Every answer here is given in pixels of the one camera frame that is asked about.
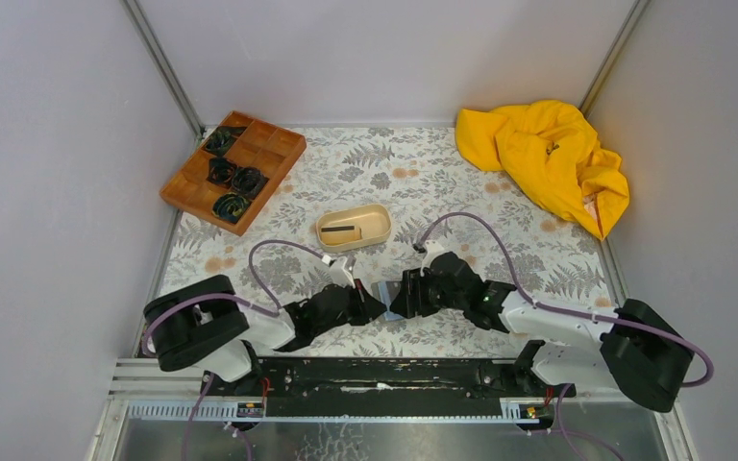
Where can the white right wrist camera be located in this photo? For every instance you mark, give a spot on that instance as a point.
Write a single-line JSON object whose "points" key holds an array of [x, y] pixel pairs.
{"points": [[429, 250]]}

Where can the yellow crumpled cloth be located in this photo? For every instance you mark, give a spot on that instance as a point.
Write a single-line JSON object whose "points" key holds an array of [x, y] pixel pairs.
{"points": [[555, 156]]}

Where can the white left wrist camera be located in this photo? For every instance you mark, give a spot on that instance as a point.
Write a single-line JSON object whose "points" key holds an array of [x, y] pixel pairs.
{"points": [[340, 270]]}

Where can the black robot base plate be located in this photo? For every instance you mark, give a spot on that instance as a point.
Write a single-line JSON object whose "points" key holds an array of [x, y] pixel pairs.
{"points": [[373, 387]]}

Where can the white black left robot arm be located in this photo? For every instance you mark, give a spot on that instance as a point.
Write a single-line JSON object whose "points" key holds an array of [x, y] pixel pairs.
{"points": [[209, 327]]}

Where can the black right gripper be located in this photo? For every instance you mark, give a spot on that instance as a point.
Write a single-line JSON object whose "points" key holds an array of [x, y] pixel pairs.
{"points": [[413, 295]]}

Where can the grey card holder wallet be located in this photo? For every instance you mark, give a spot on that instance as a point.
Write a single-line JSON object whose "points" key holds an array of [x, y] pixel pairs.
{"points": [[386, 292]]}

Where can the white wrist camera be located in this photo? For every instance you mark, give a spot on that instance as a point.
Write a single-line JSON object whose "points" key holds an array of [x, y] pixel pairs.
{"points": [[340, 270], [429, 250]]}

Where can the orange compartment organizer tray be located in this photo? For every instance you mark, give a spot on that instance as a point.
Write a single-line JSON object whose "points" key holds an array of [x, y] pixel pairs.
{"points": [[268, 147]]}

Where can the floral patterned table mat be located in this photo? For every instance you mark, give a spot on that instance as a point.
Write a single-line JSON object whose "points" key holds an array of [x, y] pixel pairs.
{"points": [[418, 175]]}

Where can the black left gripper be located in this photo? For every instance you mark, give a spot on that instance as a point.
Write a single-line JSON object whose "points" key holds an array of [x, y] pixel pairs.
{"points": [[356, 306]]}

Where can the dark rolled ribbon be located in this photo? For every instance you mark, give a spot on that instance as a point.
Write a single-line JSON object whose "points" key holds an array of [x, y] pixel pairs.
{"points": [[222, 139], [248, 182], [221, 172], [230, 207]]}

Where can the beige oval plastic tray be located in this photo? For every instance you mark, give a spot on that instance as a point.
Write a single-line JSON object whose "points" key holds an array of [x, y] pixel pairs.
{"points": [[374, 220]]}

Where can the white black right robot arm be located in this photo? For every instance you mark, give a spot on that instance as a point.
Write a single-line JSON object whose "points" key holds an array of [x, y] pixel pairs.
{"points": [[632, 350]]}

